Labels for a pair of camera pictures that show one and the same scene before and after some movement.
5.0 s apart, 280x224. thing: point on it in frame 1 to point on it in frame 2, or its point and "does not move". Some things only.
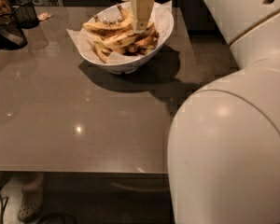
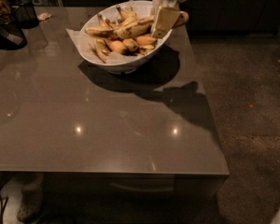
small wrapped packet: (44, 16) does not move
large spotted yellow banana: (131, 38) to (143, 24)
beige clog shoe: (32, 198) does not move
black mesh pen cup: (25, 15) does not move
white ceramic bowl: (107, 35) does not move
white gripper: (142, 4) to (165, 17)
